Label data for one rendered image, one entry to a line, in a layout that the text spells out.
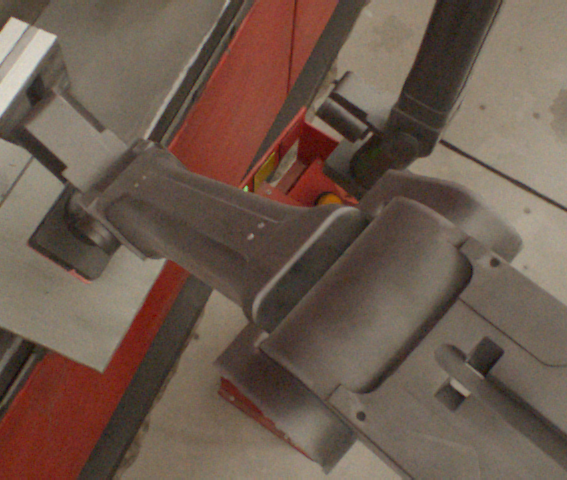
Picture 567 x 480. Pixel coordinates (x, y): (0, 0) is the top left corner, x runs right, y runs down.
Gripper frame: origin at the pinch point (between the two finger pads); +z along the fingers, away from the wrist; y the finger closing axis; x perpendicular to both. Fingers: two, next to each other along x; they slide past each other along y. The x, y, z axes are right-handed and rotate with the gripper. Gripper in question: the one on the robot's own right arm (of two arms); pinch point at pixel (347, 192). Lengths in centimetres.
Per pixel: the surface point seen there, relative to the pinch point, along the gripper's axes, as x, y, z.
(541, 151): -76, -36, 71
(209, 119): -3.2, 22.0, 15.9
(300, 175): -0.4, 6.2, 5.6
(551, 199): -66, -44, 69
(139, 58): 4.1, 31.9, -1.0
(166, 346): 15, 5, 77
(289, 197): 5.1, 5.6, 1.6
